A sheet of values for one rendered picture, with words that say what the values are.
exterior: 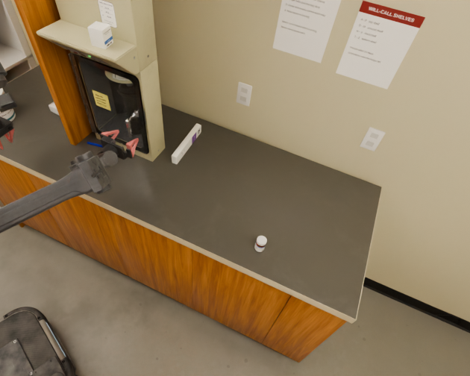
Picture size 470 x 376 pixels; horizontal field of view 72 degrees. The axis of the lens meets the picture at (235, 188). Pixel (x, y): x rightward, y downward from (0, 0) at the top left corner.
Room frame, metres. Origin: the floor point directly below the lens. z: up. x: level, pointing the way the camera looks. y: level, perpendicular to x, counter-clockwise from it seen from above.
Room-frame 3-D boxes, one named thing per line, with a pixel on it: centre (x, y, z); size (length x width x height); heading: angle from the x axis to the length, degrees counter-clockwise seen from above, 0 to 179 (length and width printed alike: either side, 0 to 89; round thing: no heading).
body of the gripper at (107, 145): (0.86, 0.51, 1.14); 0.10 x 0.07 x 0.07; 71
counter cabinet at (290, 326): (1.08, 0.37, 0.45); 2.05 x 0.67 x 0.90; 73
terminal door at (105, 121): (1.07, 0.56, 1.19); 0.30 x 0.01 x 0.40; 72
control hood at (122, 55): (1.02, 0.57, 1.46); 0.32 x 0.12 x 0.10; 73
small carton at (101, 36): (1.00, 0.51, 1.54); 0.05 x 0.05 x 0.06; 80
